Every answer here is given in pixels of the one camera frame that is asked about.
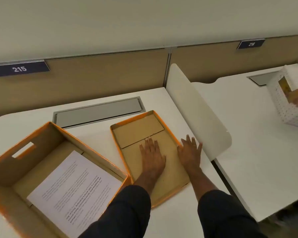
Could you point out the person's left little finger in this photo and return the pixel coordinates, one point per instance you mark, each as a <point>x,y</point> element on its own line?
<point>141,150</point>

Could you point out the person's left thumb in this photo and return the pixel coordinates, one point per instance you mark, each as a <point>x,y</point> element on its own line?
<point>163,161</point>

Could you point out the orange cardboard box lid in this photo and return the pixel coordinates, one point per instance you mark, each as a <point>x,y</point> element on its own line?
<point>136,131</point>

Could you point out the person's left hand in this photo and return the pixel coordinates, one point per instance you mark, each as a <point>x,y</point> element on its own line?
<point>152,158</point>

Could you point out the dark blue number sign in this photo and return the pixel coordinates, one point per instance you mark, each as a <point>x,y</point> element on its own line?
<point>250,44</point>
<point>19,69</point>

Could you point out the person's right forearm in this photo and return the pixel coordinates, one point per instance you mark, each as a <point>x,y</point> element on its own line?
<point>218,210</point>

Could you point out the person's right hand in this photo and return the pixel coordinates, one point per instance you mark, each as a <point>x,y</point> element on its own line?
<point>190,156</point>

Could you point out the grey partition post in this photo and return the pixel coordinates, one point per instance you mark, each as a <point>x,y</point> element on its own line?
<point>169,61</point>

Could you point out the person's right thumb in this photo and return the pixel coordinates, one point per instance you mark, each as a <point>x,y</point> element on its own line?
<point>180,151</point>

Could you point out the white desk divider panel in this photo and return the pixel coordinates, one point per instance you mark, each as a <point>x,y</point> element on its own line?
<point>196,109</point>

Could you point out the white printed paper sheet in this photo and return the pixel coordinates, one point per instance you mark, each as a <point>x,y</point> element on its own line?
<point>74,188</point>

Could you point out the person's left middle finger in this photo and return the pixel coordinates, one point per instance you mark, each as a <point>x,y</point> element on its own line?
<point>151,144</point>

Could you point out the person's left forearm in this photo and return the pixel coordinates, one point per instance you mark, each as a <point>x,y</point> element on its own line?
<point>129,205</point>

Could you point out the person's right little finger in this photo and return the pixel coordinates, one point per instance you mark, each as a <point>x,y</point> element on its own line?
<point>199,148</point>

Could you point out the beige partition panel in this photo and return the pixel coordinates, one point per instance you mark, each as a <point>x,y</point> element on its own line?
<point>213,61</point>
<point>94,76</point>

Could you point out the orange cardboard storage box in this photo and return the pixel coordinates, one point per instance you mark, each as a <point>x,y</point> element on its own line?
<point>19,178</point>

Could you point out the person's right middle finger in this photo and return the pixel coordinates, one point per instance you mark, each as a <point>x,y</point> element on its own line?
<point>189,141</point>

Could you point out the white dotted cardboard box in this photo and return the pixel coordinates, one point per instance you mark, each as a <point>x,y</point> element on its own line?
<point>290,113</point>

